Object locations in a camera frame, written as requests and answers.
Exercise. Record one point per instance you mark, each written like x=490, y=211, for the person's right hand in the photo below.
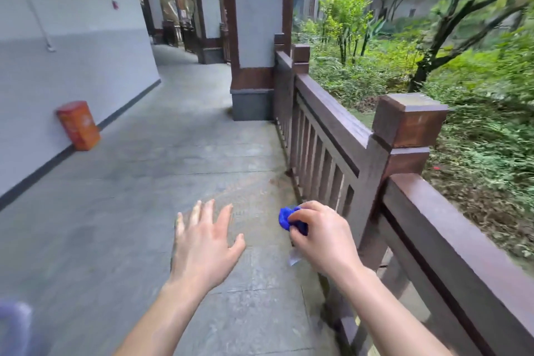
x=329, y=243

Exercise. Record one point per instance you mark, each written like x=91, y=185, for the person's left hand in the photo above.
x=200, y=255

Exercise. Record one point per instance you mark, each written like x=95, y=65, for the person's right thumb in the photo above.
x=299, y=239

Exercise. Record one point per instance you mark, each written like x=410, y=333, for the person's left thumb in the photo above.
x=238, y=245

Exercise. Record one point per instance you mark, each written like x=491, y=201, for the person's left middle finger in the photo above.
x=207, y=216

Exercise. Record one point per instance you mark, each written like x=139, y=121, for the person's left little finger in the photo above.
x=180, y=227

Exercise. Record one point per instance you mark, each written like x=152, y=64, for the blue cloth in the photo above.
x=285, y=218

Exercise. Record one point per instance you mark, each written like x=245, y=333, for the person's right forearm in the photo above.
x=384, y=318

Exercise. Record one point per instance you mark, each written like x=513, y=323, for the person's left forearm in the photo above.
x=162, y=322

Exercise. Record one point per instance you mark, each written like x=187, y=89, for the white paper scrap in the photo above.
x=294, y=257

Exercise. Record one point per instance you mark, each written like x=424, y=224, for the brown wooden railing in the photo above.
x=400, y=184

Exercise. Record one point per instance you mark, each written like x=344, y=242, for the orange waste bin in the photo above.
x=78, y=125

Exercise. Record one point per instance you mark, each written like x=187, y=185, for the grey pillar with brown trim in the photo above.
x=258, y=34
x=208, y=5

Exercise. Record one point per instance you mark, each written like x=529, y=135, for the small green tree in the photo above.
x=345, y=17

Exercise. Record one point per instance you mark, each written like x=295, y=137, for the dark-trunk tree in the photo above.
x=452, y=22

